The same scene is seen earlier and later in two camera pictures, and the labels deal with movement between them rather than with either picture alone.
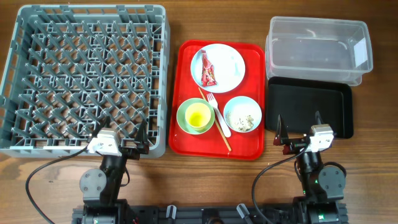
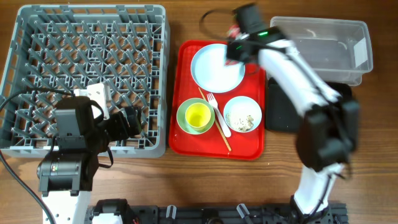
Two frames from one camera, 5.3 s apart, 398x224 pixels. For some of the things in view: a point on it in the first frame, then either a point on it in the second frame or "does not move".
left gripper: (140, 141) → (123, 131)
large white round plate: (229, 67) does not move
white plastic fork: (224, 125) does not move
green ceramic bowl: (181, 114) does not move
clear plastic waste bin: (318, 48) does not move
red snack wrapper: (208, 76) → (233, 30)
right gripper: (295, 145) → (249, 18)
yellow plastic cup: (198, 115) does not move
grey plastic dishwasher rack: (66, 67) does not move
